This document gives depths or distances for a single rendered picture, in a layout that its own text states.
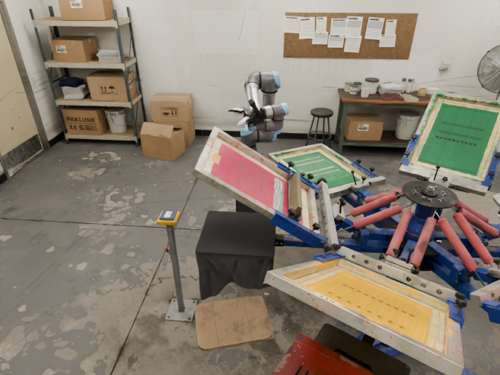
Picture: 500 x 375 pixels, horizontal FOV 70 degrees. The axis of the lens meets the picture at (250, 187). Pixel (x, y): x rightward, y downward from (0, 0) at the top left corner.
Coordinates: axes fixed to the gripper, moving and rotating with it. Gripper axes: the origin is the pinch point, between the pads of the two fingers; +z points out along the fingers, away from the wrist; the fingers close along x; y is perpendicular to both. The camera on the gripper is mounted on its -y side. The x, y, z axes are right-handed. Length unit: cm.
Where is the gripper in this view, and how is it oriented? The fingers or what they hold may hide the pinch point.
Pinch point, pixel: (231, 117)
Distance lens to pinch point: 207.9
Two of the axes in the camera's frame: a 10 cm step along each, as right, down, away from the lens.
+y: -0.3, 6.9, 7.2
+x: -3.7, -6.8, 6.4
